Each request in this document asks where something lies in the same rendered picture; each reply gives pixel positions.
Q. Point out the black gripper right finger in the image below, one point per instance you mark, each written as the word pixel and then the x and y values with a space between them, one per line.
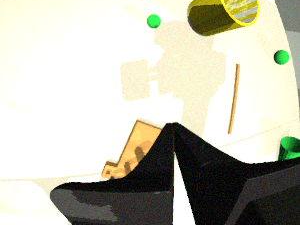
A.
pixel 218 186

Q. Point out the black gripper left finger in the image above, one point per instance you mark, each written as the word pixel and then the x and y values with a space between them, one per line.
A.
pixel 144 197

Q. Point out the green cup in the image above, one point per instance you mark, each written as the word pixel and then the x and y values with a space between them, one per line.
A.
pixel 289 147

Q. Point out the brown wooden stick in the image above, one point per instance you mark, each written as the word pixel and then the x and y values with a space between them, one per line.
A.
pixel 232 112

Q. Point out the green ball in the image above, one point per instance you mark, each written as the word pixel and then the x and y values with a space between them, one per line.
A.
pixel 153 21
pixel 281 57

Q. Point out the yellow tapered cup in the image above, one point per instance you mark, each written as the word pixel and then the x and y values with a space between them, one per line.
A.
pixel 210 17

